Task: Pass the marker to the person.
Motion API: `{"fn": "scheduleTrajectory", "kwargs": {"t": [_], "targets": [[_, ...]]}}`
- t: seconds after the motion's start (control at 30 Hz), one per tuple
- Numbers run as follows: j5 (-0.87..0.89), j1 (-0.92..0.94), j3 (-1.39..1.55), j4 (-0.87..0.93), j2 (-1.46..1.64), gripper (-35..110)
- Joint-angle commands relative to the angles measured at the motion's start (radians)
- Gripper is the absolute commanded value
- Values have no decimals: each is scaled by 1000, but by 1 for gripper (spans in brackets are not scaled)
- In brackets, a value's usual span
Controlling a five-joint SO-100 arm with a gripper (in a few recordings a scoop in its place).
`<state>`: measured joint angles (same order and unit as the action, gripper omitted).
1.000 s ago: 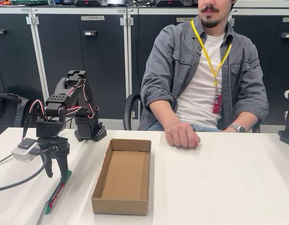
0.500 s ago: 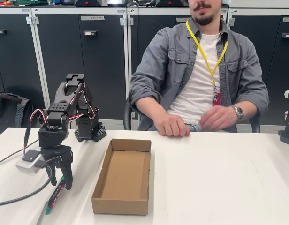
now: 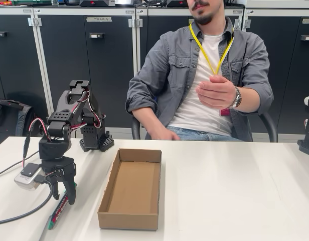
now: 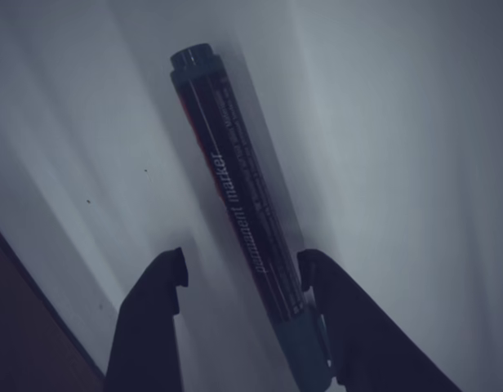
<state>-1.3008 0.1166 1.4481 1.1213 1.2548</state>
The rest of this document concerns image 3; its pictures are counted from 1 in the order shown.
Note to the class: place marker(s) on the silver wristwatch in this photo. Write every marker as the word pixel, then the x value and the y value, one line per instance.
pixel 237 98

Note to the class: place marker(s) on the person's right forearm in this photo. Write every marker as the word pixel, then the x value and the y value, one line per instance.
pixel 149 123

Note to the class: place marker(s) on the white gripper camera box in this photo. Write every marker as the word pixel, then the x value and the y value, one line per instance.
pixel 26 179

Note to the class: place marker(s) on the black grey backpack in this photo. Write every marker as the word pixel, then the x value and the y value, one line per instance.
pixel 9 120

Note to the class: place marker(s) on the green marker with red label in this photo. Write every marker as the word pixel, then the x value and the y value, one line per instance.
pixel 58 213

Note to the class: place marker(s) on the red name badge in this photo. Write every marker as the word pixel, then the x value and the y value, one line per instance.
pixel 225 112

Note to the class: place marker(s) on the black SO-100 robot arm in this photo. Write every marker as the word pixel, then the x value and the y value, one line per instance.
pixel 91 108

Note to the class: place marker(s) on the black office chair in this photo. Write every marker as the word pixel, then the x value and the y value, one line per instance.
pixel 270 125

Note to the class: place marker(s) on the person's right hand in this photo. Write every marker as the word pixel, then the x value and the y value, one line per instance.
pixel 168 135

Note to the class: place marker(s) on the silver device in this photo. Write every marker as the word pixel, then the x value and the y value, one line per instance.
pixel 124 2

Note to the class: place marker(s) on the dark cabinet with team label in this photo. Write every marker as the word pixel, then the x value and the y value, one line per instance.
pixel 69 50

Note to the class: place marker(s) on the team four tape label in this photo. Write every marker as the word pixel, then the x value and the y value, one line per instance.
pixel 99 19

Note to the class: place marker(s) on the tape label on cabinet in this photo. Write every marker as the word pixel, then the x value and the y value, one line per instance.
pixel 308 21

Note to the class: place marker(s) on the open cardboard box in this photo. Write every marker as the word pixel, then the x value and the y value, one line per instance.
pixel 134 188

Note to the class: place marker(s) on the black idle robot arm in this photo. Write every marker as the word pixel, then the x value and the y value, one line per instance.
pixel 308 145

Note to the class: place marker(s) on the person's left hand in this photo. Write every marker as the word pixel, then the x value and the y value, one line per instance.
pixel 217 94

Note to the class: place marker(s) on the man in grey shirt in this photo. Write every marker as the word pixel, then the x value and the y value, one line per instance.
pixel 189 105

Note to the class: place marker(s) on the green box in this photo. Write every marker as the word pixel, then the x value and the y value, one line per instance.
pixel 26 2

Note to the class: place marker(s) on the person's left forearm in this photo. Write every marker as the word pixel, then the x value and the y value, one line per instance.
pixel 247 99

